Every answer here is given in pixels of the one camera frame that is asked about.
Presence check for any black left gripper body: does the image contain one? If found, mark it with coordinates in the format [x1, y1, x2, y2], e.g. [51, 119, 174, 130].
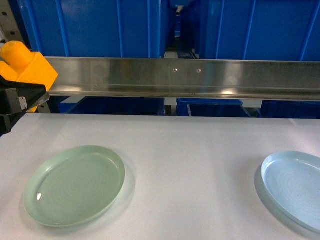
[0, 87, 27, 134]

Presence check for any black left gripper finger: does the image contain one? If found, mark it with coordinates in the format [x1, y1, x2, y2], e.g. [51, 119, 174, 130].
[0, 76, 49, 112]

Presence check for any yellow two-stud toy block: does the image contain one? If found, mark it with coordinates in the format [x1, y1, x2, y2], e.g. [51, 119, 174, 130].
[0, 41, 58, 117]

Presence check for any large blue bin upper left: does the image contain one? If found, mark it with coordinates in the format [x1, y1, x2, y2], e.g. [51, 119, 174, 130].
[10, 0, 175, 58]

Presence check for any large blue bin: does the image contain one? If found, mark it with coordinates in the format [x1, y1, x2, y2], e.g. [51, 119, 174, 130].
[195, 0, 320, 62]
[10, 0, 175, 58]

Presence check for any green glass plate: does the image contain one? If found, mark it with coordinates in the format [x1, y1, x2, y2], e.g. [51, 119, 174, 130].
[23, 145, 126, 228]

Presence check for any large blue bin upper right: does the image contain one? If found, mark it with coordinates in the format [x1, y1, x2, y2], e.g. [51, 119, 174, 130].
[195, 0, 320, 62]

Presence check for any light blue plate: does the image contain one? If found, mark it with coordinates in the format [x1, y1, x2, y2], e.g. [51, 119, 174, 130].
[260, 151, 320, 233]

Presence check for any metal rack upright post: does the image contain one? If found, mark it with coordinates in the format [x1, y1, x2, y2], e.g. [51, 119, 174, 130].
[0, 0, 31, 48]

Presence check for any blue bin below rail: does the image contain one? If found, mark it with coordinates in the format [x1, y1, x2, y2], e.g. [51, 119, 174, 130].
[176, 98, 251, 118]

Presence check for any stainless steel shelf rail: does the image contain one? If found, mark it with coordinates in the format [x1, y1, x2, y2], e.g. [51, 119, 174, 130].
[47, 57, 320, 101]

